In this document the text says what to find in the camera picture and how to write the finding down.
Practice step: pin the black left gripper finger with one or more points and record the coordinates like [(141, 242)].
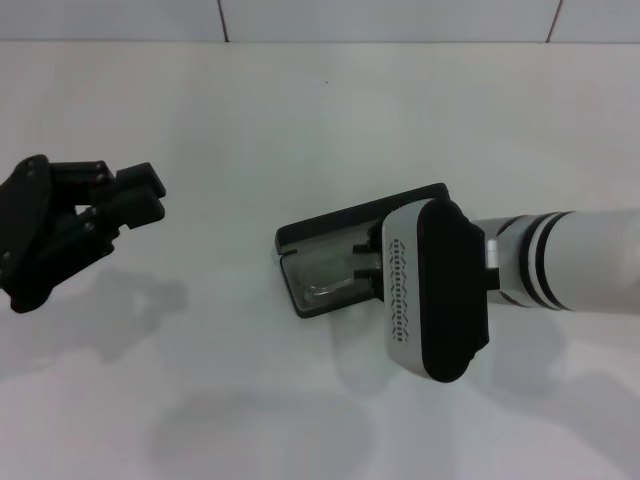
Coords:
[(145, 210), (140, 177)]

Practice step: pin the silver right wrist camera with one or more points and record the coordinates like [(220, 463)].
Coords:
[(450, 290)]

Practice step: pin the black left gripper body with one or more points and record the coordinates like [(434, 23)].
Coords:
[(30, 235)]

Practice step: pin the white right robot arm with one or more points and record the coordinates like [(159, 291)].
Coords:
[(575, 260)]

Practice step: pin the clear white glasses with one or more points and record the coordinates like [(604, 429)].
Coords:
[(325, 287)]

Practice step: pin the black glasses case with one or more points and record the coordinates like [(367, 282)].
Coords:
[(330, 225)]

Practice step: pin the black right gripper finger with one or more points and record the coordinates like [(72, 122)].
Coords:
[(367, 274), (367, 248)]

